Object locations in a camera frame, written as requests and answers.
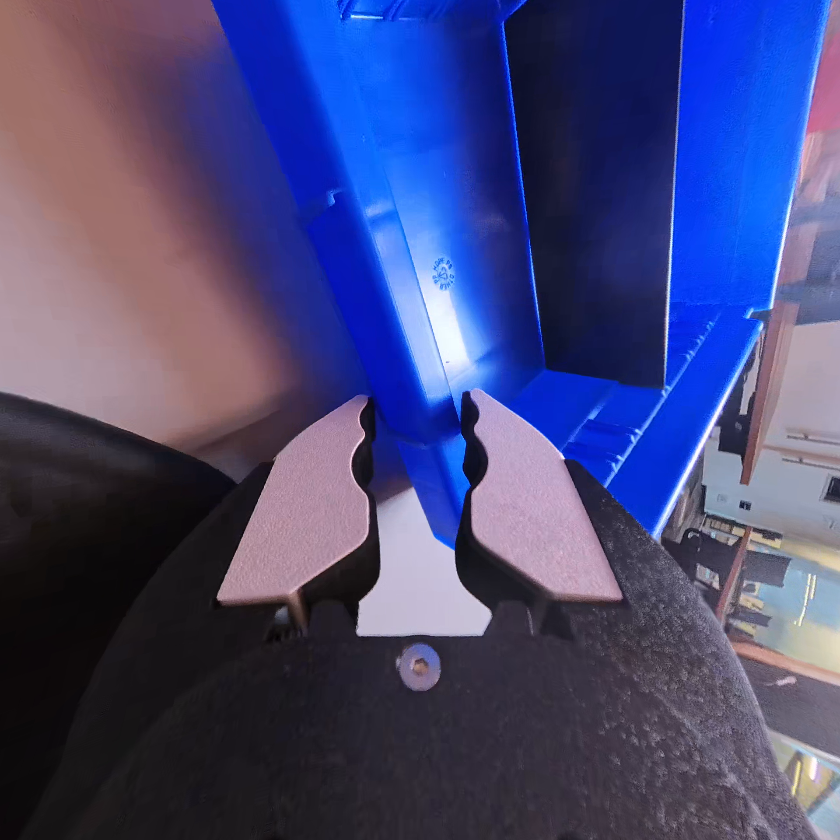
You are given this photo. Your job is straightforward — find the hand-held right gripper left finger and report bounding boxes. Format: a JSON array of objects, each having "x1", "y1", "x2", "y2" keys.
[{"x1": 215, "y1": 394, "x2": 383, "y2": 630}]

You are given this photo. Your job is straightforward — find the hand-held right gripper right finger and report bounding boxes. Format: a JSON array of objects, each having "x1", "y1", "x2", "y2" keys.
[{"x1": 455, "y1": 388, "x2": 624, "y2": 634}]

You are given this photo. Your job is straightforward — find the blue plastic bin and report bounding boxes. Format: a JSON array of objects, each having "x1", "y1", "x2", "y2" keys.
[{"x1": 210, "y1": 0, "x2": 831, "y2": 552}]

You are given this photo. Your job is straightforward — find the black ribbed cushion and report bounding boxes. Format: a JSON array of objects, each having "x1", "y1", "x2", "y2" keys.
[{"x1": 0, "y1": 392, "x2": 237, "y2": 840}]

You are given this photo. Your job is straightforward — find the black bin divider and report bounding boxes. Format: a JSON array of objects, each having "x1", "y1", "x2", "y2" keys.
[{"x1": 504, "y1": 0, "x2": 685, "y2": 389}]

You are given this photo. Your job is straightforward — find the wooden desk black frame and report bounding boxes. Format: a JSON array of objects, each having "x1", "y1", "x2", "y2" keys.
[{"x1": 740, "y1": 302, "x2": 803, "y2": 487}]

